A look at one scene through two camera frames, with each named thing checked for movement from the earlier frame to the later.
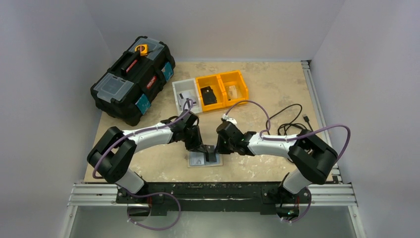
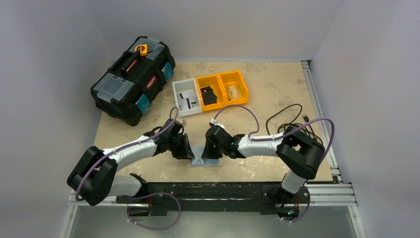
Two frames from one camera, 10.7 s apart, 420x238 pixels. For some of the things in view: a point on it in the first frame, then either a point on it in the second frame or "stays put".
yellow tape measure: [143, 49] stays put
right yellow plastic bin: [234, 88] stays put
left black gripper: [195, 145] → [179, 144]
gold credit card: [232, 92] stays put
